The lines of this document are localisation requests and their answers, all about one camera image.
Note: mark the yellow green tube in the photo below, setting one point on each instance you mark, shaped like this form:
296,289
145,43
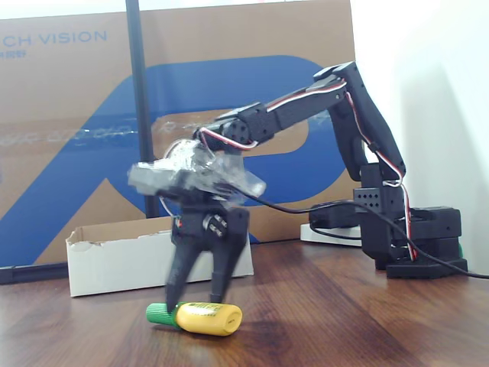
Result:
206,319

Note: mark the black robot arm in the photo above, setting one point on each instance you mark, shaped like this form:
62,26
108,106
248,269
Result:
359,114

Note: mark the white cardboard box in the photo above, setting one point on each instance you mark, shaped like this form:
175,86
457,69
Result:
122,267

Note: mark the white power strip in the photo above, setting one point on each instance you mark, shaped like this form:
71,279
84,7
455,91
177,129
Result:
305,234

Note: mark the black power adapter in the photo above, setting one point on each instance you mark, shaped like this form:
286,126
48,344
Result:
332,216

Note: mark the black metal pole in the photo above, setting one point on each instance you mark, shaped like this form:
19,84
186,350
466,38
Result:
139,95

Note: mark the large brown blue-printed carton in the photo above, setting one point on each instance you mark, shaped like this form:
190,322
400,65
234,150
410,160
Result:
57,95

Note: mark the black metal rail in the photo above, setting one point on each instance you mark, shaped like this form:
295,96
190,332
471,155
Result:
30,274

